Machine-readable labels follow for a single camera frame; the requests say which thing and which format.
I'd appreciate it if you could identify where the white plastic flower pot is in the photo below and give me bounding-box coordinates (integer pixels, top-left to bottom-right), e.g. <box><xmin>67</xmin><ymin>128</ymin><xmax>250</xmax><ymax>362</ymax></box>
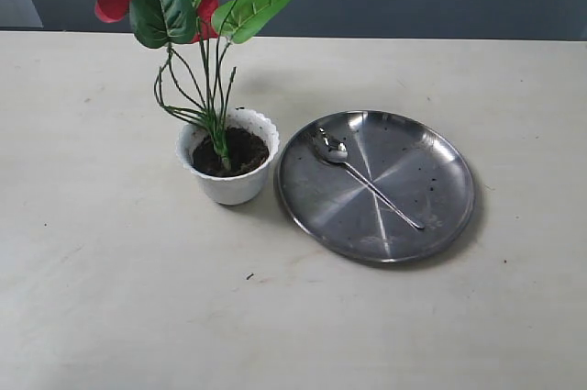
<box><xmin>176</xmin><ymin>107</ymin><xmax>280</xmax><ymax>206</ymax></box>

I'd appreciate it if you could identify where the stainless steel spoon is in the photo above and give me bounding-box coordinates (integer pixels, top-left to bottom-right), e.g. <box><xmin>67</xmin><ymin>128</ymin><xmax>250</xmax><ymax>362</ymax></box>
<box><xmin>312</xmin><ymin>128</ymin><xmax>425</xmax><ymax>231</ymax></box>

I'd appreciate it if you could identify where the round stainless steel plate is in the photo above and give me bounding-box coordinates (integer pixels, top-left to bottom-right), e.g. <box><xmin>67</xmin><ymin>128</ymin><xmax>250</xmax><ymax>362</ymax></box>
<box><xmin>274</xmin><ymin>110</ymin><xmax>476</xmax><ymax>264</ymax></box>

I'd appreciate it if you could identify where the artificial red anthurium plant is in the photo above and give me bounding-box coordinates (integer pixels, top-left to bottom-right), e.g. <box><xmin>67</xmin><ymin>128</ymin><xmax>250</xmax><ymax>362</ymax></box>
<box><xmin>94</xmin><ymin>0</ymin><xmax>292</xmax><ymax>165</ymax></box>

